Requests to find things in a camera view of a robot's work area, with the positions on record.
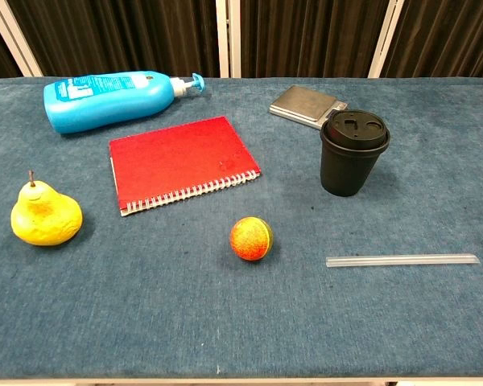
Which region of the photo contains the transparent plastic straw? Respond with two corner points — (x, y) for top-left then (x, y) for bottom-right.
(325, 253), (481, 269)

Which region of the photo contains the black cup with lid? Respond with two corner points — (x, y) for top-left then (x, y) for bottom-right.
(320, 109), (391, 198)

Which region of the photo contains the dark pleated curtain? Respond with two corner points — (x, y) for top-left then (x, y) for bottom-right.
(0, 0), (483, 81)

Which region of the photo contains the yellow toy pear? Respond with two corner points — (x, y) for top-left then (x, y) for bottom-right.
(10, 170), (84, 247)

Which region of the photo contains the red and yellow ball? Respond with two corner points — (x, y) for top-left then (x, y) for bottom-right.
(229, 216), (274, 262)

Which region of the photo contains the white vertical frame post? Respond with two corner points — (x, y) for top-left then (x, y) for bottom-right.
(215, 0), (242, 79)

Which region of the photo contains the blue table cloth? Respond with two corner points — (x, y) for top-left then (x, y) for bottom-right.
(0, 76), (483, 380)

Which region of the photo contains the blue pump lotion bottle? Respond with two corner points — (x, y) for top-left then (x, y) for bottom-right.
(43, 70), (206, 135)

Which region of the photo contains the red spiral notebook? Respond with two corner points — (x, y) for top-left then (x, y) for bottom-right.
(109, 115), (262, 218)

